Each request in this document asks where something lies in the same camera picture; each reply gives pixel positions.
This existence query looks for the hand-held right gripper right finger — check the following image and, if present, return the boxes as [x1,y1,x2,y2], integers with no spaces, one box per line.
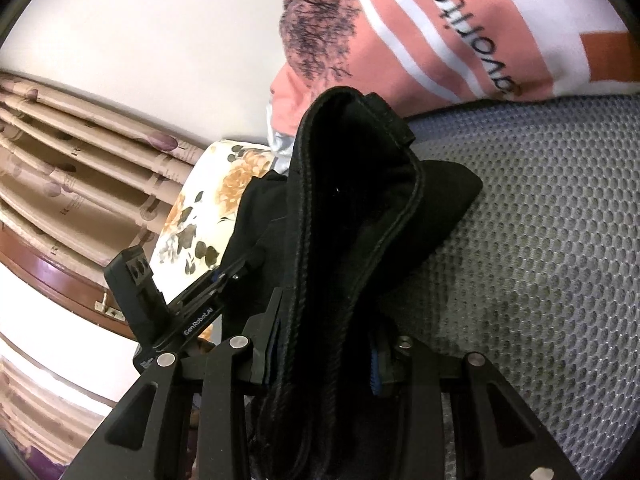
[367,332,583,480]

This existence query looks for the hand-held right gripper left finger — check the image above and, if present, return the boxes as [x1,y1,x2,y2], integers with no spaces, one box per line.
[75,287,286,480]

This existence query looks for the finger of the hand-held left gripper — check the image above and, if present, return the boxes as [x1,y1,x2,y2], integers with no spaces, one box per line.
[212,250,263,286]

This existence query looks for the black pants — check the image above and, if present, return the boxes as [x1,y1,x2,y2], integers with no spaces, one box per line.
[220,86,483,480]

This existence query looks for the floral pillow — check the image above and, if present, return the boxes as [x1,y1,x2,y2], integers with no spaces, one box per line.
[150,140,278,281]

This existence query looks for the white striped cloth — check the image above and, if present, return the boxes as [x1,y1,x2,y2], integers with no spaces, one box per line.
[265,100,298,161]

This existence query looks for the beige patterned curtain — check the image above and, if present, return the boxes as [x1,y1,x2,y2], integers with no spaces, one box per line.
[0,72,206,281]

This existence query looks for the grey mesh mat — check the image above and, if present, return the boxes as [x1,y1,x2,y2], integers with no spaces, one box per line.
[370,95,640,480]

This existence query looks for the pink striped quilt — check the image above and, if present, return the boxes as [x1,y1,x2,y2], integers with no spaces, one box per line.
[269,0,631,133]

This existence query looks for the wooden bed frame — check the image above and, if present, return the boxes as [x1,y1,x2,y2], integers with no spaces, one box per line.
[0,240,133,336]

